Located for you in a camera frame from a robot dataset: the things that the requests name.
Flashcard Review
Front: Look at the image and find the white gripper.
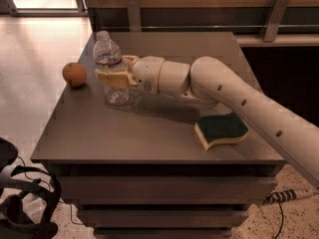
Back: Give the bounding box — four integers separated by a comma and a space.
95, 55, 164, 94

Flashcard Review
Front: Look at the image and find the clear plastic water bottle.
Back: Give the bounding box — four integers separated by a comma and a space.
93, 31, 129, 107

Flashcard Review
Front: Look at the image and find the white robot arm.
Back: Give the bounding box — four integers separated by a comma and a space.
96, 56, 319, 186

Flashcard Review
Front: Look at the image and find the orange fruit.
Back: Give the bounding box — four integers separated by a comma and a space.
62, 63, 87, 88

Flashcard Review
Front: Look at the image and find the grey drawer cabinet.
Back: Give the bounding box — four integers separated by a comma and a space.
31, 39, 285, 239

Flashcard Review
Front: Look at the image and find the green and yellow sponge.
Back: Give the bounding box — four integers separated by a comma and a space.
194, 113, 248, 150

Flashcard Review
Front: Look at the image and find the left metal bracket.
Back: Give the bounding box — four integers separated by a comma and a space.
127, 0, 142, 32

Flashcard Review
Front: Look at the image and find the metal bracket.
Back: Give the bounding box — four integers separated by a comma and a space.
262, 0, 290, 42
127, 0, 142, 32

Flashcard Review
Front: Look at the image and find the right metal bracket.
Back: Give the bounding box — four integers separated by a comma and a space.
262, 0, 290, 42

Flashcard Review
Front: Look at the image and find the black headset with straps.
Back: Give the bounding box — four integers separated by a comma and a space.
0, 138, 61, 239

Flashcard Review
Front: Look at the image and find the thin black cable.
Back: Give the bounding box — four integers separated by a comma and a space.
273, 201, 285, 239

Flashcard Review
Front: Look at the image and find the striped cable plug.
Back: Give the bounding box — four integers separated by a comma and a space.
264, 188, 314, 205

